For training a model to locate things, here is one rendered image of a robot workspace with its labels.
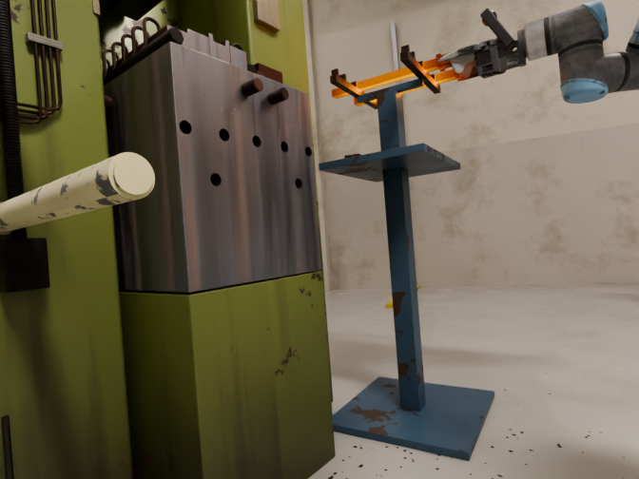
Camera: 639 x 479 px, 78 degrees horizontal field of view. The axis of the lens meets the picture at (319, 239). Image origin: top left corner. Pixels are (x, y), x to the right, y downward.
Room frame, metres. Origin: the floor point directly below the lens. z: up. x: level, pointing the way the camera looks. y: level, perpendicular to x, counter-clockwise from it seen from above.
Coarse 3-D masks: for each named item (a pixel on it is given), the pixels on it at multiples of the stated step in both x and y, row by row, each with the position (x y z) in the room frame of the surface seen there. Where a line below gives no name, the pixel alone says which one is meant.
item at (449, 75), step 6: (444, 72) 1.22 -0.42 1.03; (450, 72) 1.21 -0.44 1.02; (474, 72) 1.17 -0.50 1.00; (438, 78) 1.23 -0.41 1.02; (444, 78) 1.22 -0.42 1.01; (450, 78) 1.22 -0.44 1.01; (456, 78) 1.21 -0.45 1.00; (462, 78) 1.20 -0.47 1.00; (468, 78) 1.20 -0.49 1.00; (408, 90) 1.30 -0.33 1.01; (354, 102) 1.39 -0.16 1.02
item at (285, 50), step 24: (192, 0) 1.28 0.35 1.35; (216, 0) 1.20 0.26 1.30; (240, 0) 1.14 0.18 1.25; (288, 0) 1.26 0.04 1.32; (192, 24) 1.28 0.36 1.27; (216, 24) 1.21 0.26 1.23; (240, 24) 1.14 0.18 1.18; (288, 24) 1.26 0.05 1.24; (264, 48) 1.16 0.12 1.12; (288, 48) 1.25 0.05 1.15; (288, 72) 1.24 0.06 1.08; (312, 144) 1.31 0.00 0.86
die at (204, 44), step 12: (156, 36) 0.78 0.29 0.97; (192, 36) 0.80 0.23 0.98; (204, 36) 0.83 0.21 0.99; (192, 48) 0.80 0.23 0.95; (204, 48) 0.82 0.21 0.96; (216, 48) 0.85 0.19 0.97; (228, 48) 0.88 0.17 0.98; (120, 60) 0.88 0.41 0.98; (228, 60) 0.87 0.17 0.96; (240, 60) 0.90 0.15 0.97
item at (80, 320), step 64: (64, 0) 0.75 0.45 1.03; (64, 64) 0.74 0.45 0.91; (0, 128) 0.66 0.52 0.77; (64, 128) 0.74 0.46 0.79; (0, 192) 0.66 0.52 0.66; (64, 256) 0.72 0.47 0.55; (0, 320) 0.65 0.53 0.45; (64, 320) 0.72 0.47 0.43; (0, 384) 0.64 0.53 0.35; (64, 384) 0.71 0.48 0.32; (0, 448) 0.64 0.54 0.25; (64, 448) 0.71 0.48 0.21; (128, 448) 0.79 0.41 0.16
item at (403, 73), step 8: (440, 56) 1.10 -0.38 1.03; (424, 64) 1.13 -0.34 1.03; (432, 64) 1.12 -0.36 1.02; (440, 64) 1.10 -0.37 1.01; (448, 64) 1.10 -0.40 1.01; (392, 72) 1.19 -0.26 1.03; (400, 72) 1.17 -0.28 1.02; (408, 72) 1.16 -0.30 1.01; (368, 80) 1.23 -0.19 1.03; (376, 80) 1.21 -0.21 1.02; (384, 80) 1.20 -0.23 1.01; (392, 80) 1.20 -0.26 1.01; (336, 88) 1.29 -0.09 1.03; (360, 88) 1.25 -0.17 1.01; (368, 88) 1.25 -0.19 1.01; (336, 96) 1.30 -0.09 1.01
